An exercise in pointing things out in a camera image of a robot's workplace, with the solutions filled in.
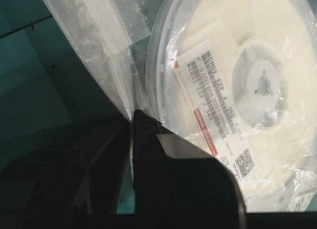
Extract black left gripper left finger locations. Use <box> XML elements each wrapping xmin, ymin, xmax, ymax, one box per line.
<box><xmin>0</xmin><ymin>121</ymin><xmax>129</xmax><ymax>229</ymax></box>

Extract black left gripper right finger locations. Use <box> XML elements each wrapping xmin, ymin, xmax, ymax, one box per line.
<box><xmin>132</xmin><ymin>110</ymin><xmax>247</xmax><ymax>229</ymax></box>

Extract clear zip bag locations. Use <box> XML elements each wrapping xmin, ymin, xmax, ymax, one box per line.
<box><xmin>43</xmin><ymin>0</ymin><xmax>317</xmax><ymax>212</ymax></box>

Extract white component reel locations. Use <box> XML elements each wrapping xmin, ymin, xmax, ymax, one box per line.
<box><xmin>146</xmin><ymin>0</ymin><xmax>317</xmax><ymax>212</ymax></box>

